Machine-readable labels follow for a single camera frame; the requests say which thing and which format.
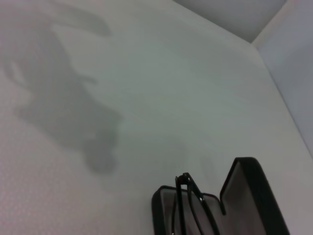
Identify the black glasses case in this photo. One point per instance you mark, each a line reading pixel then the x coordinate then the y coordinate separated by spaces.
pixel 247 195

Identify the black glasses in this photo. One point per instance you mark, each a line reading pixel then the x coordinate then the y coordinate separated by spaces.
pixel 179 210

